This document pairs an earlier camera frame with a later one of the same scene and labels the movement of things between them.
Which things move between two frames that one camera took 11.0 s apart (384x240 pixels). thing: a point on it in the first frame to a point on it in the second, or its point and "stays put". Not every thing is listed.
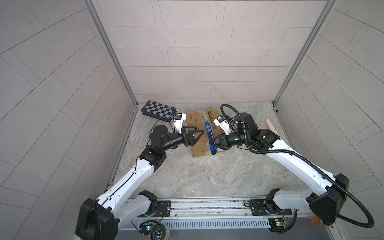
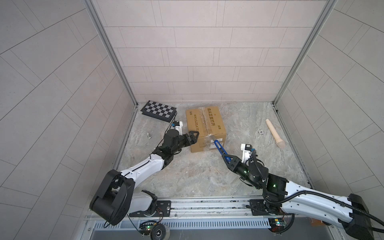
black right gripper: [224, 143] to [234, 164]
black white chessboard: [159, 110] stays put
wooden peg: [271, 127] stays put
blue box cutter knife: [210, 134] to [222, 150]
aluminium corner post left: [94, 14] stays put
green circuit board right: [277, 225] stays put
